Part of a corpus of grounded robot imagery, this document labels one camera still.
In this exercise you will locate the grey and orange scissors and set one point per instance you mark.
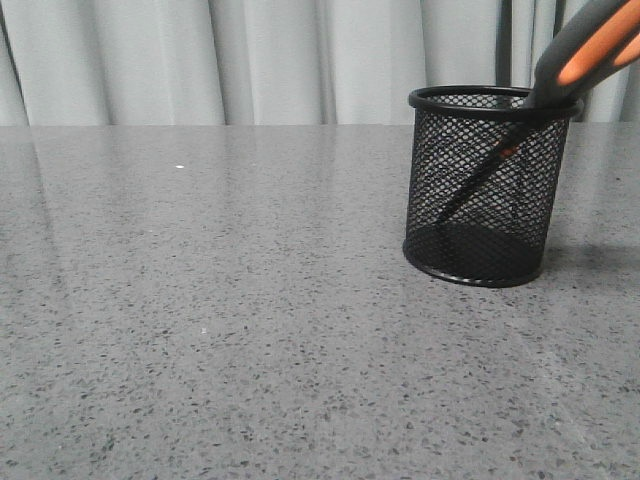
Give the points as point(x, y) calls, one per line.
point(600, 40)

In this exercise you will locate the black mesh metal bucket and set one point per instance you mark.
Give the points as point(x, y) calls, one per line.
point(497, 238)

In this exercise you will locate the grey pleated curtain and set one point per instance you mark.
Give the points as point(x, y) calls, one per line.
point(85, 63)

